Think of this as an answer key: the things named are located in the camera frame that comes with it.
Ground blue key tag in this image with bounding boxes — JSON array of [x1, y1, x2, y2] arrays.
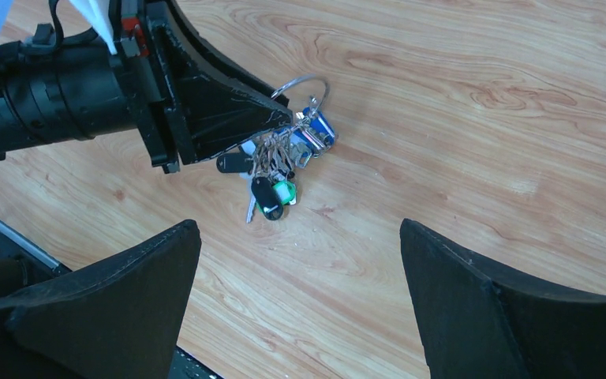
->
[[277, 129, 312, 168], [300, 111, 337, 155]]

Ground black key tag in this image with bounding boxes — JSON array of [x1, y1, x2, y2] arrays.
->
[[251, 176, 284, 221], [215, 152, 253, 174]]

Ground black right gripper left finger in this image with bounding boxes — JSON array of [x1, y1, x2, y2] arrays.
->
[[0, 219, 203, 379]]

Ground silver keys bunch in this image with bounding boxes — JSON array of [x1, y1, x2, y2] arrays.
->
[[242, 123, 304, 223]]

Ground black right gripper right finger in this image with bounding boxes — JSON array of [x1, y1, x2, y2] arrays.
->
[[400, 219, 606, 378]]

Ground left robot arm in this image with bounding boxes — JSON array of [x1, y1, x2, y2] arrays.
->
[[0, 1, 293, 174]]

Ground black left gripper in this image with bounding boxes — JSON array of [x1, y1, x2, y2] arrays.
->
[[109, 1, 293, 174]]

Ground green key tag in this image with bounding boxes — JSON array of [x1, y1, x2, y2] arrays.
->
[[272, 180, 297, 205]]

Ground blue key tag on ring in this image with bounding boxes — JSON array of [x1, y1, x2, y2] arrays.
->
[[277, 129, 312, 168]]

